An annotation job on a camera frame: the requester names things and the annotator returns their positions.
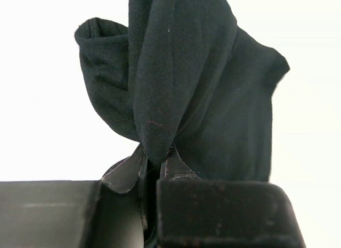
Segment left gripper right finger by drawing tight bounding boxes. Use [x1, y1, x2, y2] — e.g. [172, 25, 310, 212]
[156, 147, 305, 247]

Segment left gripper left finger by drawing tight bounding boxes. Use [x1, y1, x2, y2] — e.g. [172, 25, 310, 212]
[1, 146, 146, 247]

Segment black t shirt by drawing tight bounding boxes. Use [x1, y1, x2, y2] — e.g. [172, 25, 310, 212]
[75, 0, 289, 181]

